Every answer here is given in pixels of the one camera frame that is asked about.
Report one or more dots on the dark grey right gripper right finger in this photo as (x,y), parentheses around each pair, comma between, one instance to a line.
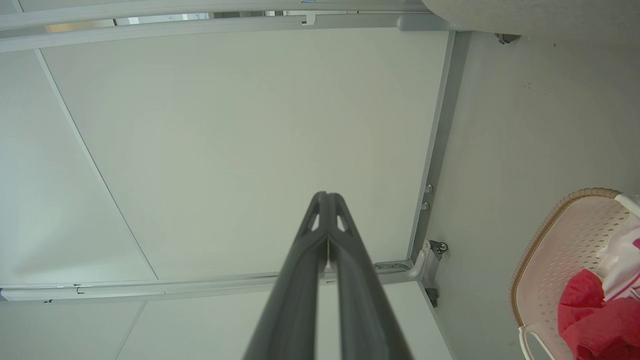
(362,310)

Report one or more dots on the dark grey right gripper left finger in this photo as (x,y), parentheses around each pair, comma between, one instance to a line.
(295,300)

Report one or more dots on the red jersey garment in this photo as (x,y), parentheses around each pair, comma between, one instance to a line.
(580,295)
(607,332)

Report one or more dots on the white cloth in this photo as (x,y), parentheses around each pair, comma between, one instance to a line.
(622,255)

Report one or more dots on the black caster wheel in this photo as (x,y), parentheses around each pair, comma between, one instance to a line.
(438,247)
(431,296)

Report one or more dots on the cream perforated laundry basket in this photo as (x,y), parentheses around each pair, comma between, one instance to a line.
(560,240)

